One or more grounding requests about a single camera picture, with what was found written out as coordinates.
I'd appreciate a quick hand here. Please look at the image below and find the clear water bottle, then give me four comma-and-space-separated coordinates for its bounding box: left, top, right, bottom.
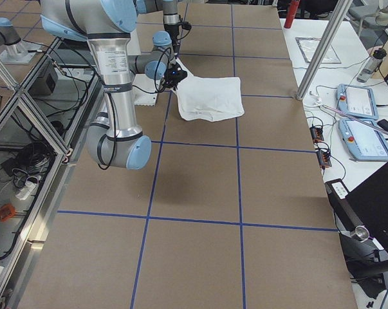
356, 48, 387, 83

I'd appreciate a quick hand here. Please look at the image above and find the red bottle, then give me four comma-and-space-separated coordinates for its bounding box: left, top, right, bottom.
284, 0, 300, 29

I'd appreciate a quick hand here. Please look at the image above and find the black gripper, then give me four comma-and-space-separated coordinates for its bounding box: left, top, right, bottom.
163, 63, 188, 90
163, 14, 191, 57

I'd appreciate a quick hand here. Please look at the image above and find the aluminium frame post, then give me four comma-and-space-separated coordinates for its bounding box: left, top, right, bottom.
295, 0, 353, 100

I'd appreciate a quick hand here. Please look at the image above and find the third silver robot arm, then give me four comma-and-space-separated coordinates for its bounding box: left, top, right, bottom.
0, 17, 42, 64

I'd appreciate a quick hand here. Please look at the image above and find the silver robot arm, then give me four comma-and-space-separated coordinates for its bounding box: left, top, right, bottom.
40, 1, 187, 170
134, 0, 192, 55

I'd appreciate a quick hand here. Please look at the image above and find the upper blue teach pendant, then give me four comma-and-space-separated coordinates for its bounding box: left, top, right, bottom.
336, 84, 378, 120

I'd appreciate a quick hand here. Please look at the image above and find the orange plastic part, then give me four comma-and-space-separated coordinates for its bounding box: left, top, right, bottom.
0, 203, 16, 222

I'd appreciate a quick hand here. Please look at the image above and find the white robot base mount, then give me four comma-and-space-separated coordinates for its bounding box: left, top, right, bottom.
129, 28, 159, 107

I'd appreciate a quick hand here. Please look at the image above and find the black laptop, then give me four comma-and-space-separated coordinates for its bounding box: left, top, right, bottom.
347, 162, 388, 252

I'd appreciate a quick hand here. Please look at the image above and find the blue teach pendant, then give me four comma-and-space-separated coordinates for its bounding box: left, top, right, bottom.
336, 84, 378, 120
338, 118, 388, 162

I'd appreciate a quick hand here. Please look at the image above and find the white power strip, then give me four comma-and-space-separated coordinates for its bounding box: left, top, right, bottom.
15, 180, 38, 200

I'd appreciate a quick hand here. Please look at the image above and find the aluminium frame rail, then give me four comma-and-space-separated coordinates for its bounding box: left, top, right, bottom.
0, 48, 101, 303

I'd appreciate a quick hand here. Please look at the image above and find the grey control box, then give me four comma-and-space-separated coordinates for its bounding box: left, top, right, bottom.
28, 61, 58, 96

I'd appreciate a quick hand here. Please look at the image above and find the metal grabber tool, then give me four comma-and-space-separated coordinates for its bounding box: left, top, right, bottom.
309, 91, 388, 136

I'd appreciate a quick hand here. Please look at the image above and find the orange black connector block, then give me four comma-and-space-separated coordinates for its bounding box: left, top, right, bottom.
309, 126, 324, 143

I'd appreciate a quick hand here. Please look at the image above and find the grey framed tray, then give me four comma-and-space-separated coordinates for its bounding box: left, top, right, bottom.
295, 36, 342, 64

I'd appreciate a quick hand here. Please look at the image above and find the white long-sleeve printed shirt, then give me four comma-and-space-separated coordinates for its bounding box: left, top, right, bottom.
174, 59, 245, 122

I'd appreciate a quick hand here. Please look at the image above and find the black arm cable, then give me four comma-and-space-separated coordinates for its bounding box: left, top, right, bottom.
45, 35, 178, 171

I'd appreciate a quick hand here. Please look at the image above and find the lower blue teach pendant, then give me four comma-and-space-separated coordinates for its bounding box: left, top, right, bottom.
338, 118, 388, 162

